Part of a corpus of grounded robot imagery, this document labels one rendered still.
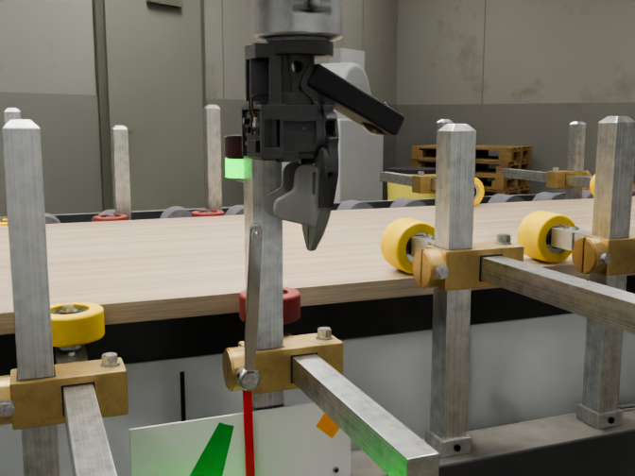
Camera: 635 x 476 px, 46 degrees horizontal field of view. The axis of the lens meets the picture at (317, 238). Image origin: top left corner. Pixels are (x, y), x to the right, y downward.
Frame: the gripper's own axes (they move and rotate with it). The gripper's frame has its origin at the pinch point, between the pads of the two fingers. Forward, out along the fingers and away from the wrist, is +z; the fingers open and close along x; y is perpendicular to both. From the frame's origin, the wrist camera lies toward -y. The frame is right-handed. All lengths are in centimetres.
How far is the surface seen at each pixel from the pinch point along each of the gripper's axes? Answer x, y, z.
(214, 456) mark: -5.3, 10.3, 25.2
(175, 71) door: -539, -87, -50
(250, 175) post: -6.5, 5.3, -6.3
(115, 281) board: -35.1, 17.3, 10.5
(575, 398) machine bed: -28, -59, 36
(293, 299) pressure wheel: -14.9, -2.5, 10.3
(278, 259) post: -6.1, 2.4, 3.2
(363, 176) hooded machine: -551, -258, 39
